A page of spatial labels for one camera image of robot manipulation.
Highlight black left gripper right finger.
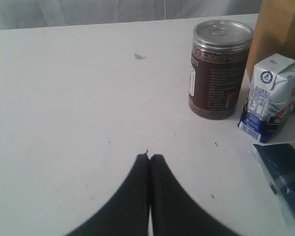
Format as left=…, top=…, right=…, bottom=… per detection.
left=149, top=154, right=238, bottom=236

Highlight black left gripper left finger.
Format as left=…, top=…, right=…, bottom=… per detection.
left=68, top=153, right=150, bottom=236

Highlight brown paper shopping bag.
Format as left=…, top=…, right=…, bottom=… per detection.
left=245, top=0, right=295, bottom=114

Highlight dark blue noodle packet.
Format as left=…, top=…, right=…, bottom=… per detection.
left=254, top=143, right=295, bottom=219

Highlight blue white milk carton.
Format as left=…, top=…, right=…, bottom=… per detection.
left=238, top=54, right=295, bottom=143

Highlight clear can of brown grains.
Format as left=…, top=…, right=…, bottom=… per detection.
left=188, top=20, right=254, bottom=120

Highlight white backdrop curtain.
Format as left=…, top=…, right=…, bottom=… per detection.
left=0, top=0, right=262, bottom=30

